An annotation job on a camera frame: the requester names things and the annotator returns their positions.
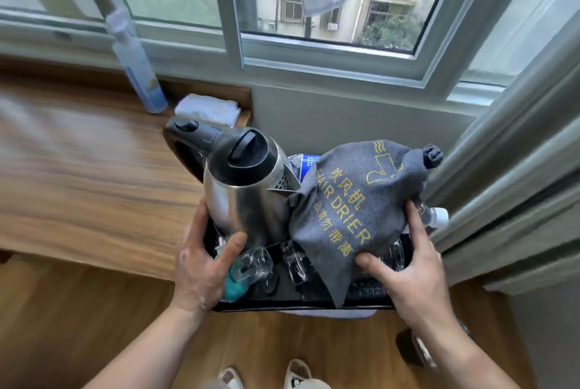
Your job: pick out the person's right hand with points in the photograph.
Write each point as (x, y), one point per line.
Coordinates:
(419, 286)

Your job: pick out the person's left hand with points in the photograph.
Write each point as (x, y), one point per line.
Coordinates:
(197, 271)

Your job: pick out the person's left thumb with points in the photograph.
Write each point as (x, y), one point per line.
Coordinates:
(231, 250)

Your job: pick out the person's right thumb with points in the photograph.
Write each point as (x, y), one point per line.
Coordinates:
(375, 267)

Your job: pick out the black serving tray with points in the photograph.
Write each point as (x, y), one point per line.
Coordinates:
(281, 295)

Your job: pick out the grey hair dryer bag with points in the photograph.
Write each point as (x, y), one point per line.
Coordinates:
(349, 203)

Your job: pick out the person's left forearm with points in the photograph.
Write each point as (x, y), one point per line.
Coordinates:
(145, 352)

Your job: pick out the person's right forearm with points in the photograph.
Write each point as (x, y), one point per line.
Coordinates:
(462, 357)

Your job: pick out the clear drinking glass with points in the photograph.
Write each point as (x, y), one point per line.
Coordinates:
(295, 261)
(395, 255)
(256, 266)

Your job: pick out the black remote control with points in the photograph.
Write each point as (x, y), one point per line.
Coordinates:
(369, 291)

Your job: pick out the steel electric kettle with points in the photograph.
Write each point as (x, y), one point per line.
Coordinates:
(240, 203)

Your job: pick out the white cap water bottle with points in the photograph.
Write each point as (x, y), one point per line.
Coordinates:
(437, 217)

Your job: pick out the blue label water bottle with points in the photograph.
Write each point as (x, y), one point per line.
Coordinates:
(307, 164)

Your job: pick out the white slipper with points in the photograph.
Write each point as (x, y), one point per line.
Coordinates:
(230, 378)
(301, 377)

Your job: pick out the folded white towel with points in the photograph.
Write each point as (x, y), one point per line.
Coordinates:
(207, 109)

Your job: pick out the grey curtain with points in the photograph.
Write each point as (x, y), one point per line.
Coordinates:
(521, 184)

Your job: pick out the grey window frame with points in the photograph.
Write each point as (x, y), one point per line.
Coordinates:
(235, 46)

